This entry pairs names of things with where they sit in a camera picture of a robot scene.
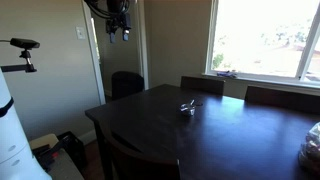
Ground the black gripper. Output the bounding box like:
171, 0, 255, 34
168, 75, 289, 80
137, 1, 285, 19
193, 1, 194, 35
105, 12, 132, 44

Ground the one-third steel measuring cup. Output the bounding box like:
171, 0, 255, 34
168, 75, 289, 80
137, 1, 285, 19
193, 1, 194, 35
180, 103, 196, 113

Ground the large steel measuring cup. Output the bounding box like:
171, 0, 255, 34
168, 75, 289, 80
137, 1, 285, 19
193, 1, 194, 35
180, 103, 197, 118

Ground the dark wooden dining chair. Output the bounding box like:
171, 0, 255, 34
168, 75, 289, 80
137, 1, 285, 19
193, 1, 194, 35
244, 85, 320, 115
180, 75, 226, 96

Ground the white baseboard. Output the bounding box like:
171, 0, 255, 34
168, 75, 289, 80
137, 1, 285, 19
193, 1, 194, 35
78, 129, 98, 146

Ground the blue item on sill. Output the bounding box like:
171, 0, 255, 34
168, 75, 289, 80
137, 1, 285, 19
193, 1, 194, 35
216, 70, 238, 80

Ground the black plastic crate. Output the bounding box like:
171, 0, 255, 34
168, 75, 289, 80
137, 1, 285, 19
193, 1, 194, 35
56, 130, 88, 169

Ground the beige box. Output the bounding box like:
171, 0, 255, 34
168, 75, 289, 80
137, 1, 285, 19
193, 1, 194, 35
29, 133, 60, 151

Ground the curved-back wooden dining chair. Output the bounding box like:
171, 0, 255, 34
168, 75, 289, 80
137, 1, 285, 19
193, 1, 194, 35
99, 128, 182, 180

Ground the black and red tool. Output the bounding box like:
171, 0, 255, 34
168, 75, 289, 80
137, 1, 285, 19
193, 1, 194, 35
32, 141, 68, 172

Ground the grey robot stand platform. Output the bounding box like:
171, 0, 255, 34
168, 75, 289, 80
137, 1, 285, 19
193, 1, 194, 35
46, 148, 85, 180

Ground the white framed window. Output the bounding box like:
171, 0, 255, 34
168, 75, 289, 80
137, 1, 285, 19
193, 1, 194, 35
204, 0, 320, 88

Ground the clear plastic bag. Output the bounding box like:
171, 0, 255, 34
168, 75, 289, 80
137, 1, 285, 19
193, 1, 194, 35
298, 121, 320, 175

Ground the white light switch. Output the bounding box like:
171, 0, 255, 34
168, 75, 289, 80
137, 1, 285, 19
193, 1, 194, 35
75, 26, 87, 41

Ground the white door frame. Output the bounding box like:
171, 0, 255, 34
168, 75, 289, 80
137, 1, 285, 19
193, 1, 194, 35
80, 0, 150, 106

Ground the black stereo camera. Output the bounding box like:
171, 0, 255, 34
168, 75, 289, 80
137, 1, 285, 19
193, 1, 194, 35
9, 37, 41, 50

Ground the black strap band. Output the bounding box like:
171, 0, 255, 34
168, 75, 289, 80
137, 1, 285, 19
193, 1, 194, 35
0, 96, 15, 118

